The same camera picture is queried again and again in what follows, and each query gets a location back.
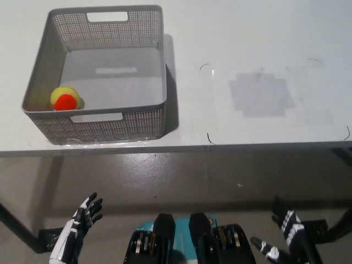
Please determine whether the black table foot plate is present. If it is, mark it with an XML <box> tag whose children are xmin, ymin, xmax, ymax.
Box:
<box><xmin>38</xmin><ymin>227</ymin><xmax>64</xmax><ymax>252</ymax></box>
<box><xmin>301</xmin><ymin>219</ymin><xmax>329</xmax><ymax>244</ymax></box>

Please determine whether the grey perforated plastic basket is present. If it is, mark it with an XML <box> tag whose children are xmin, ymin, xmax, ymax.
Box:
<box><xmin>21</xmin><ymin>4</ymin><xmax>168</xmax><ymax>145</ymax></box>

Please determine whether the black metal table leg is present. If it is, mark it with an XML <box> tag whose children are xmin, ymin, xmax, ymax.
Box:
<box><xmin>327</xmin><ymin>205</ymin><xmax>352</xmax><ymax>244</ymax></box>
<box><xmin>0</xmin><ymin>202</ymin><xmax>43</xmax><ymax>252</ymax></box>

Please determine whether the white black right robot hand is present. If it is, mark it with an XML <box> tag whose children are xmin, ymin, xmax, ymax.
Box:
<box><xmin>250</xmin><ymin>196</ymin><xmax>324</xmax><ymax>264</ymax></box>

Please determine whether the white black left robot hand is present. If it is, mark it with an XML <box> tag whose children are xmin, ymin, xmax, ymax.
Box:
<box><xmin>48</xmin><ymin>192</ymin><xmax>104</xmax><ymax>264</ymax></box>

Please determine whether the black teal robot torso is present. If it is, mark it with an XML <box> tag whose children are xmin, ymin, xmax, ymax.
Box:
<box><xmin>123</xmin><ymin>212</ymin><xmax>256</xmax><ymax>264</ymax></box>

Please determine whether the orange and yellow tennis ball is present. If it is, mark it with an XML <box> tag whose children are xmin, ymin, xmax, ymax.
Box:
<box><xmin>50</xmin><ymin>86</ymin><xmax>83</xmax><ymax>111</ymax></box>

